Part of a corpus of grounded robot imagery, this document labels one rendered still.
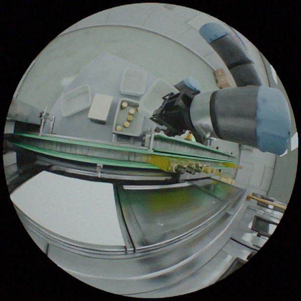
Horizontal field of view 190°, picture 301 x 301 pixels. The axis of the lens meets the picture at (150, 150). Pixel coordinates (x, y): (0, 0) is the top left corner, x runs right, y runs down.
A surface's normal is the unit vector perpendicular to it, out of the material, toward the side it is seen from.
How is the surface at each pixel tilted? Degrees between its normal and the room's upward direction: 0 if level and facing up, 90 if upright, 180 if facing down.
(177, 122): 7
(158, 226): 90
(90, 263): 90
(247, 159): 90
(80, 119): 0
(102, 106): 0
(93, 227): 90
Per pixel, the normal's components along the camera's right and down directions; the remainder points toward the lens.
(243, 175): -0.91, -0.12
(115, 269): 0.16, -0.99
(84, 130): 0.39, 0.11
